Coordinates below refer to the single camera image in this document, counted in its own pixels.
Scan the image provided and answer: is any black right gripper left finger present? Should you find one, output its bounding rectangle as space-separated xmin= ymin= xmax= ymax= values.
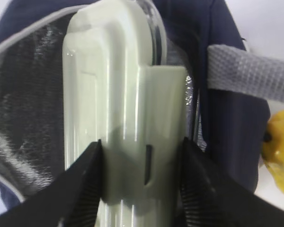
xmin=0 ymin=140 xmax=102 ymax=227

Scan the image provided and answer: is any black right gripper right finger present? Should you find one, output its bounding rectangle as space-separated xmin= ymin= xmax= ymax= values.
xmin=180 ymin=138 xmax=284 ymax=227

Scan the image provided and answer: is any yellow pear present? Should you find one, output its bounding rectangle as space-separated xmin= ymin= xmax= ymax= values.
xmin=261 ymin=110 xmax=284 ymax=193

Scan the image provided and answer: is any navy blue lunch bag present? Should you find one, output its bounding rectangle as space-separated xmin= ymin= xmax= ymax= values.
xmin=0 ymin=0 xmax=270 ymax=197

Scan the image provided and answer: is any green lid glass container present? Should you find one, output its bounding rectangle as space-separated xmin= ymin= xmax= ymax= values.
xmin=62 ymin=0 xmax=186 ymax=227

